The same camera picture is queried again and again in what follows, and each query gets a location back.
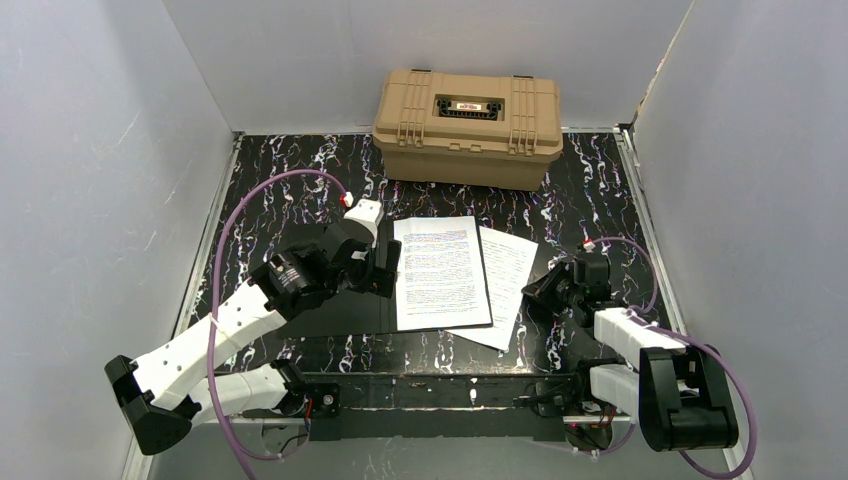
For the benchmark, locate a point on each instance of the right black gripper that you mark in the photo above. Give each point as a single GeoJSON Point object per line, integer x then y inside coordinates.
{"type": "Point", "coordinates": [559, 291]}

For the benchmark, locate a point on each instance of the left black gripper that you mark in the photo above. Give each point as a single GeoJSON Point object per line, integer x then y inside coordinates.
{"type": "Point", "coordinates": [371, 266]}

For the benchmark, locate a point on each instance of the white A4 file folder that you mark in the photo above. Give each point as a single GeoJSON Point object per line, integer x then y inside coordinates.
{"type": "Point", "coordinates": [350, 312]}

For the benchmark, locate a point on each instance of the printed paper sheet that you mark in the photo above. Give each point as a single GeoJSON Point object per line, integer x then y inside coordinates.
{"type": "Point", "coordinates": [508, 262]}
{"type": "Point", "coordinates": [441, 281]}

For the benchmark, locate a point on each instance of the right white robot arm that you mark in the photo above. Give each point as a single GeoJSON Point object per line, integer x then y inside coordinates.
{"type": "Point", "coordinates": [677, 393]}

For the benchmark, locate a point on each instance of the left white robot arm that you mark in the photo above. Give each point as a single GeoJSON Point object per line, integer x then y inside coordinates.
{"type": "Point", "coordinates": [166, 393]}

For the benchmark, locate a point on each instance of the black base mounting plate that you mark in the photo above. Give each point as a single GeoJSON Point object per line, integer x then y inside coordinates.
{"type": "Point", "coordinates": [547, 408]}

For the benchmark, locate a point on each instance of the tan plastic toolbox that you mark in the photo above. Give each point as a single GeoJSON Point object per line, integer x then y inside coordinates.
{"type": "Point", "coordinates": [500, 132]}

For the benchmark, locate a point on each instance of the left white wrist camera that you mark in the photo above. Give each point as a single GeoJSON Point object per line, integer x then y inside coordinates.
{"type": "Point", "coordinates": [367, 213]}

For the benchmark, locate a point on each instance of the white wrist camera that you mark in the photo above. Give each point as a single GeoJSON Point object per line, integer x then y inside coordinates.
{"type": "Point", "coordinates": [367, 213]}
{"type": "Point", "coordinates": [588, 245]}

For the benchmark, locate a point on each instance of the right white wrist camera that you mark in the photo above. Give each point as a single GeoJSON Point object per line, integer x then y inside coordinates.
{"type": "Point", "coordinates": [588, 245]}

